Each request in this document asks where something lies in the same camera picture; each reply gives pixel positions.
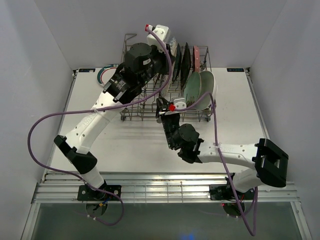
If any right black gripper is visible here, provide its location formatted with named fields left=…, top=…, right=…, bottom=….
left=156, top=97, right=180, bottom=149

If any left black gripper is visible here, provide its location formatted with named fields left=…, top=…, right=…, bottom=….
left=137, top=42, right=175, bottom=87

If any teal square plate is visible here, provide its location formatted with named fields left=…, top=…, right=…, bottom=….
left=172, top=43, right=182, bottom=83

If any black floral square plate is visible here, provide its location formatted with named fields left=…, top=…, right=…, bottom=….
left=180, top=42, right=192, bottom=89

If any light green floral plate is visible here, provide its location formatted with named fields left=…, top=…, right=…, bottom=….
left=183, top=71, right=202, bottom=107

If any white oval plate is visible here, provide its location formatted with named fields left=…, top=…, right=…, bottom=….
left=195, top=70, right=217, bottom=111

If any small teal red rimmed plate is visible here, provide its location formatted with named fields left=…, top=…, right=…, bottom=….
left=97, top=64, right=119, bottom=87

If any grey speckled round plate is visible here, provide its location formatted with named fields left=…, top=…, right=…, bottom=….
left=160, top=37, right=178, bottom=100

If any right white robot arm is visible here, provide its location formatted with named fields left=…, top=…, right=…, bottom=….
left=156, top=97, right=289, bottom=200

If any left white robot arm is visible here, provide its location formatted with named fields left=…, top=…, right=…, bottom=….
left=53, top=43, right=177, bottom=200

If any pink polka dot plate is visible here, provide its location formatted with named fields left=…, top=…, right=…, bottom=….
left=192, top=45, right=201, bottom=73

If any right XDOF label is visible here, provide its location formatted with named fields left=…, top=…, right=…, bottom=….
left=226, top=67, right=245, bottom=73

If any xdof label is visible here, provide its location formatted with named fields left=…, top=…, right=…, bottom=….
left=78, top=68, right=96, bottom=73
left=226, top=67, right=245, bottom=73

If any left XDOF label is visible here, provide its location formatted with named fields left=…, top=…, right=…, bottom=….
left=78, top=68, right=96, bottom=73

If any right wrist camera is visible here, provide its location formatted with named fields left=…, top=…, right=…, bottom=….
left=168, top=97, right=187, bottom=112

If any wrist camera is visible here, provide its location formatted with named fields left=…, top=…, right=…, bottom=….
left=168, top=97, right=187, bottom=112
left=145, top=24, right=173, bottom=53

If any grey wire dish rack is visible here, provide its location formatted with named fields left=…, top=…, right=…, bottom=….
left=120, top=33, right=211, bottom=122

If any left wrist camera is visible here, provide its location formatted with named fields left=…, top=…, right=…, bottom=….
left=145, top=24, right=173, bottom=53

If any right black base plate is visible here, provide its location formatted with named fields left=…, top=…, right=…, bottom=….
left=209, top=184, right=255, bottom=202

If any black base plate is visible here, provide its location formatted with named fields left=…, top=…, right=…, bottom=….
left=209, top=184, right=255, bottom=202
left=76, top=184, right=122, bottom=202

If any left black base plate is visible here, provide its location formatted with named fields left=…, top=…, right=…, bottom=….
left=76, top=184, right=122, bottom=202

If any aluminium frame rail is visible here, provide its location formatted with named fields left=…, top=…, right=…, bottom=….
left=31, top=172, right=301, bottom=205

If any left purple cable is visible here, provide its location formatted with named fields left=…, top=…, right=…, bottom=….
left=27, top=26, right=174, bottom=226

